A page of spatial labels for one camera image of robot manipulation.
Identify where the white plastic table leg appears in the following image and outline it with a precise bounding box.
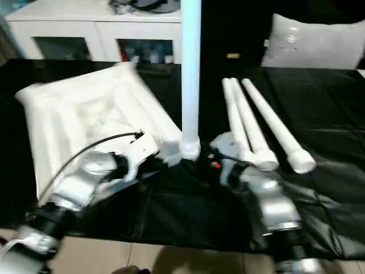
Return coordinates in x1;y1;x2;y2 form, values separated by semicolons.
221;77;256;165
241;78;317;175
229;77;279;172
179;0;202;161

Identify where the white plastic table top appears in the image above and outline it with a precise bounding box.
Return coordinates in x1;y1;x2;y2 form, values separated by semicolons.
14;61;185;200

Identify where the black table mat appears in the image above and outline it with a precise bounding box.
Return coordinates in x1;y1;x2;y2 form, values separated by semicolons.
0;58;365;260

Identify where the dark robot left foot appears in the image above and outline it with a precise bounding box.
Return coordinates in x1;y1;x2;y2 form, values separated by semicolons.
113;265;151;274

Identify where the black sofa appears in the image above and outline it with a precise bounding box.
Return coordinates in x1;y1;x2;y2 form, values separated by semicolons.
199;0;365;69

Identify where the grey cushion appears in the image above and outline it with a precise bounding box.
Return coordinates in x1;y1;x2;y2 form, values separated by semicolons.
261;13;365;69

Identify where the white cabinet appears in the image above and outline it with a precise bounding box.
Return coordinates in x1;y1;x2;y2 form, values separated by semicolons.
4;0;183;65

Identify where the grey bag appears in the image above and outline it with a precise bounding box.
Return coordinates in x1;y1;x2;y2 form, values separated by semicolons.
133;0;182;14

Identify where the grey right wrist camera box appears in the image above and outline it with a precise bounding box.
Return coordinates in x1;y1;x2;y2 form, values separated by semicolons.
210;134;243;160

